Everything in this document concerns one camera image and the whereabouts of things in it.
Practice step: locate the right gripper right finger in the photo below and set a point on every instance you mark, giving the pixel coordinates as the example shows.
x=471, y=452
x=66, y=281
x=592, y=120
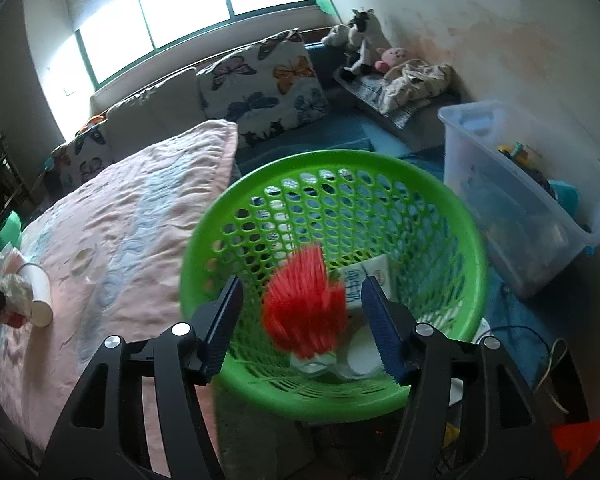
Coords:
x=392, y=326

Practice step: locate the pink quilted blanket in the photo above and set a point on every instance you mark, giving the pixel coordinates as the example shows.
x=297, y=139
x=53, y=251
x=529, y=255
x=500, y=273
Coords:
x=105, y=391

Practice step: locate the right butterfly cushion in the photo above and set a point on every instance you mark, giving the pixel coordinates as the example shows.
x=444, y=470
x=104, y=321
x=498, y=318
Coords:
x=265, y=88

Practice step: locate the blue sofa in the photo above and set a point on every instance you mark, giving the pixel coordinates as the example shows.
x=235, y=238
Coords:
x=352, y=125

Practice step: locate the cow plush toy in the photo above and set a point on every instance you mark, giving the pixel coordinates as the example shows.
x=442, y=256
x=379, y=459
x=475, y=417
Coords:
x=365, y=38

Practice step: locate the pink plush toy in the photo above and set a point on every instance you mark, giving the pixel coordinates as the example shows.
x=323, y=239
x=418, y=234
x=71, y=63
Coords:
x=389, y=58

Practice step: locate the clear plastic cup lid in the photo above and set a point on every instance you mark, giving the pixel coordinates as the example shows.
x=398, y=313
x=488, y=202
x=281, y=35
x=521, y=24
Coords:
x=359, y=358

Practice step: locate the grey white plush toy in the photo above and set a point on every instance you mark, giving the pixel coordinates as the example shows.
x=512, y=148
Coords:
x=337, y=37

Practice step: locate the butterfly cushion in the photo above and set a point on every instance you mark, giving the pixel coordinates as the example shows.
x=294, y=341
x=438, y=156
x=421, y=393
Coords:
x=82, y=158
x=265, y=88

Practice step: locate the left butterfly cushion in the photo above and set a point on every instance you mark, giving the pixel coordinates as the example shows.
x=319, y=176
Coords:
x=82, y=158

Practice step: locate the clear plastic storage box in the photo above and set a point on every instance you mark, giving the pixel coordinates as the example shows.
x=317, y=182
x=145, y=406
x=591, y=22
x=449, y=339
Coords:
x=534, y=193

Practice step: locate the plain white cushion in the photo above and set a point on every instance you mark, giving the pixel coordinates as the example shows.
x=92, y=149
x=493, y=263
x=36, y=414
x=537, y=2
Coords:
x=164, y=109

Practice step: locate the red foam fruit net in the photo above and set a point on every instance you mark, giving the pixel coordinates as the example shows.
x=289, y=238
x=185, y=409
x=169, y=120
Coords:
x=303, y=310

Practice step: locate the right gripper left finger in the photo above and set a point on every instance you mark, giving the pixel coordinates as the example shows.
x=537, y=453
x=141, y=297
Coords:
x=214, y=323

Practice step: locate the white green paper cup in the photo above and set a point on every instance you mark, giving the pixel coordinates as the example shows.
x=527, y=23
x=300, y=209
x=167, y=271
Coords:
x=40, y=305

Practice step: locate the crumpled white wrapper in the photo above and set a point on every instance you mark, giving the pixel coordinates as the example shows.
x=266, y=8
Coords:
x=15, y=308

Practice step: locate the crumpled beige cloth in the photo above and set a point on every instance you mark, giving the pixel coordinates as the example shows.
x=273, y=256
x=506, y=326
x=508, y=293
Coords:
x=413, y=80

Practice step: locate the tissue pack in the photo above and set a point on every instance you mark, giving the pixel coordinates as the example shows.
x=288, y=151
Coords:
x=11, y=260

